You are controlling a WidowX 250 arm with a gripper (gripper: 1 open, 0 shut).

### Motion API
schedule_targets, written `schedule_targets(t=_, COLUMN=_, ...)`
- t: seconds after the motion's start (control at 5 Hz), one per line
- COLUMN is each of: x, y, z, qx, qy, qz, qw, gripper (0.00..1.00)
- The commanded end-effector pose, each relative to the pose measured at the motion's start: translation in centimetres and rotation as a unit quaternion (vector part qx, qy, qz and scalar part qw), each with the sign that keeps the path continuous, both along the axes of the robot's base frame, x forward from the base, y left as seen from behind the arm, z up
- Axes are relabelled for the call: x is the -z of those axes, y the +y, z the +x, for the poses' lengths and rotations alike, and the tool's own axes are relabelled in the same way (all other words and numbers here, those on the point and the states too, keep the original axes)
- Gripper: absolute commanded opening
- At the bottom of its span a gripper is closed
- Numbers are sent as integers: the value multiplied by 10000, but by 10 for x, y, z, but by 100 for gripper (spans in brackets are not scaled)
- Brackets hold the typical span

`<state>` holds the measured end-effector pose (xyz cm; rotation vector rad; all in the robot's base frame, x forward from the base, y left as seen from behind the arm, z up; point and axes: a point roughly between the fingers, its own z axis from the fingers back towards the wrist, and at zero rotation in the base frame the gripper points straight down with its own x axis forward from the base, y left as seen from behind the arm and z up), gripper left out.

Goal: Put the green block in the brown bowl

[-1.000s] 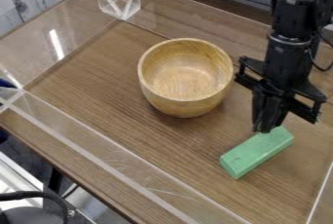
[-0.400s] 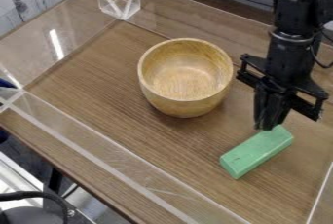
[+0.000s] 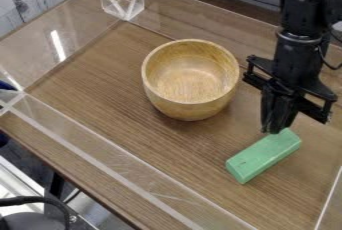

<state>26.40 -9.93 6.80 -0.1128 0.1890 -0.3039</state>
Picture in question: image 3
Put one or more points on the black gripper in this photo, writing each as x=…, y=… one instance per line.
x=289, y=82

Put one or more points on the green rectangular block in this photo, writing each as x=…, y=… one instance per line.
x=262, y=155

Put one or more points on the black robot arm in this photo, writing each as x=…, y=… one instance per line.
x=307, y=17

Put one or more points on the wooden brown bowl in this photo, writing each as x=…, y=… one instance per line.
x=190, y=78

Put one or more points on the black table leg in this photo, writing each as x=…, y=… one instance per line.
x=57, y=186

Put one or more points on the clear acrylic enclosure wall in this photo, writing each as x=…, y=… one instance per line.
x=156, y=170

